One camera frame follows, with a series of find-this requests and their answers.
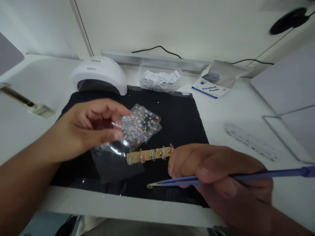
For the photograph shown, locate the person's left hand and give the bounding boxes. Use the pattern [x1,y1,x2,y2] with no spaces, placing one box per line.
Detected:
[51,98,133,162]

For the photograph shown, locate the person's right hand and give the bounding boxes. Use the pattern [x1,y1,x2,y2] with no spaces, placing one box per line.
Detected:
[168,144,274,217]

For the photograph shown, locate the clear plastic sleeve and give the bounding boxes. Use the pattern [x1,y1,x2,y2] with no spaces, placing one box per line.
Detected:
[90,120,146,184]

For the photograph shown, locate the blue tweezers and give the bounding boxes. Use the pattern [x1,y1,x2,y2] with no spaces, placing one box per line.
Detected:
[147,165,315,190]

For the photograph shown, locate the clear sheet with dark print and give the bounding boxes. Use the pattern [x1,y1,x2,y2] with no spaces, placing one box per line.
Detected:
[223,120,278,162]

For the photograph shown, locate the cream bottle with dark cap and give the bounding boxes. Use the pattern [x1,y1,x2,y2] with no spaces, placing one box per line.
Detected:
[0,83,55,119]

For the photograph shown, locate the white nail curing lamp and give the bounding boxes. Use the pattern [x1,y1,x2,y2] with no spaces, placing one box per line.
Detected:
[69,56,128,96]

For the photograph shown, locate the nail sticker sheet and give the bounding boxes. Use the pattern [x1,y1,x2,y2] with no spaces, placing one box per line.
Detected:
[121,103,162,144]
[127,124,164,148]

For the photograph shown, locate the black work mat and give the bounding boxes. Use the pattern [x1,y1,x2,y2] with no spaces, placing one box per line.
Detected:
[50,85,211,208]

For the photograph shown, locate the gold nail tip holder strip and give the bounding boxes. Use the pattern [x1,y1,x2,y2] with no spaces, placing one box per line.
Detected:
[126,147,174,165]

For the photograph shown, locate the white and blue pad carton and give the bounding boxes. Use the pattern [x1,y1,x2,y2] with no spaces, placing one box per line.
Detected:
[191,60,248,100]

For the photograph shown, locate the pile of white packets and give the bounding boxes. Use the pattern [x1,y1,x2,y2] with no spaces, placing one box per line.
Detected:
[141,69,181,91]

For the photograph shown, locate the clear plastic box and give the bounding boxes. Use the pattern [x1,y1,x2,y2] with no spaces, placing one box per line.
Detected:
[138,63,183,94]

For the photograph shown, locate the grey panel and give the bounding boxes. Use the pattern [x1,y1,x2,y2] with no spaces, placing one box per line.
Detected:
[0,32,25,77]

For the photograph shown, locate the white board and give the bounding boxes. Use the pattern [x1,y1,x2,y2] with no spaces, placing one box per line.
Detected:
[250,53,315,116]

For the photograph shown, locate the black round disc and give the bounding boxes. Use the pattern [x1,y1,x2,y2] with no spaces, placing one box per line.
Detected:
[269,7,308,35]

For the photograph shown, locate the silver wire stand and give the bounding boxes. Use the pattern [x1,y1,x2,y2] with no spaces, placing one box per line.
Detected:
[262,105,315,164]

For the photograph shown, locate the silver metal rail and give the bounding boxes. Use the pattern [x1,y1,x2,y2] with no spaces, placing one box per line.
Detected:
[101,49,255,79]

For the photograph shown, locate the black cable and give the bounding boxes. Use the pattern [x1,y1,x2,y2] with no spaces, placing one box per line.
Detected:
[131,45,183,60]
[231,58,274,66]

